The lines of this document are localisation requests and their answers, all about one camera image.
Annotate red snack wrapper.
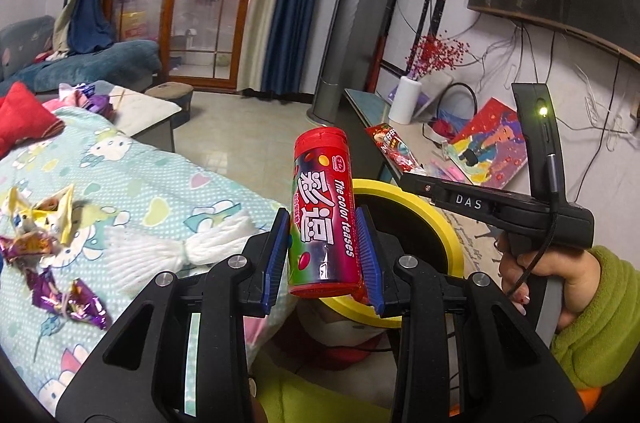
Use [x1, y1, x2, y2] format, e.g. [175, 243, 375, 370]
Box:
[365, 123, 428, 176]

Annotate white paper roll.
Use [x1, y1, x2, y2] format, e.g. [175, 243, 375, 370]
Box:
[389, 75, 426, 124]

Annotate person's right forearm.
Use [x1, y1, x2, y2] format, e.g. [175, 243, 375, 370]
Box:
[550, 245, 640, 391]

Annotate yellow rimmed trash bin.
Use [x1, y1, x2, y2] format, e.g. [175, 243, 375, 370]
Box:
[295, 178, 466, 371]

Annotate yellow snack wrapper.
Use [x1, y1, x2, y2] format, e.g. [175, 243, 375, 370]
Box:
[0, 183, 76, 254]

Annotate purple candy wrapper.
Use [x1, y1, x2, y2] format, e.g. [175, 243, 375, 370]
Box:
[27, 270, 68, 311]
[0, 235, 56, 274]
[67, 278, 111, 331]

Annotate television cabinet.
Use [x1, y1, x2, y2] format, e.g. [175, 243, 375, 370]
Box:
[342, 88, 506, 274]

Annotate pink purple cloth pile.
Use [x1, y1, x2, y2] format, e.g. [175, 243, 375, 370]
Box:
[42, 82, 118, 116]

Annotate black television cables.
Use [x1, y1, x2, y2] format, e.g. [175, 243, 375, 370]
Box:
[470, 15, 626, 154]

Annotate red candy tube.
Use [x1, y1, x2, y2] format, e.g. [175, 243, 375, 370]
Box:
[287, 127, 363, 301]

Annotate grey tower air conditioner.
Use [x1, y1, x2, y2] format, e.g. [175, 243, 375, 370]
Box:
[306, 0, 413, 128]

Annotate person's right hand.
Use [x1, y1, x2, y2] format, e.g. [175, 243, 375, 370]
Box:
[496, 235, 601, 329]

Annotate colourful painting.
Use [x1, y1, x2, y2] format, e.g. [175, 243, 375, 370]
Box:
[442, 98, 528, 190]

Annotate red berry branches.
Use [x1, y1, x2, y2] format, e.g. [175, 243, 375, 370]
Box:
[407, 34, 473, 81]

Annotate red cloth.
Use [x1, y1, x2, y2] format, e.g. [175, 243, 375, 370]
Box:
[0, 82, 66, 158]

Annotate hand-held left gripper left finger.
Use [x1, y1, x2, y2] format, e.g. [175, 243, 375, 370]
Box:
[55, 208, 291, 423]

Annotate basket with black handle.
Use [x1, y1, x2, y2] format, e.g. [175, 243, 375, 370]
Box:
[425, 82, 478, 141]

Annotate cartoon cat printed blanket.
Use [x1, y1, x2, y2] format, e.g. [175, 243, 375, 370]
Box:
[0, 105, 291, 419]

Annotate grey blue sofa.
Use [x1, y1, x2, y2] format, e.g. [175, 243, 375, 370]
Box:
[0, 15, 163, 94]

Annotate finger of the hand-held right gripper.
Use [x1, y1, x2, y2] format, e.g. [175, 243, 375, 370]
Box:
[399, 172, 453, 210]

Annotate green fleece clothing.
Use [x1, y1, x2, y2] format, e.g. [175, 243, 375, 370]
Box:
[250, 353, 396, 423]

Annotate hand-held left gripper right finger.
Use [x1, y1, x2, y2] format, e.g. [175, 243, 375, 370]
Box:
[354, 205, 586, 423]

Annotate round padded stool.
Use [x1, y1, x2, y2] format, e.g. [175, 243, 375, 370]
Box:
[145, 82, 195, 128]

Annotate white top coffee table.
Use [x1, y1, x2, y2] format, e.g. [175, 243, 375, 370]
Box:
[97, 87, 183, 154]

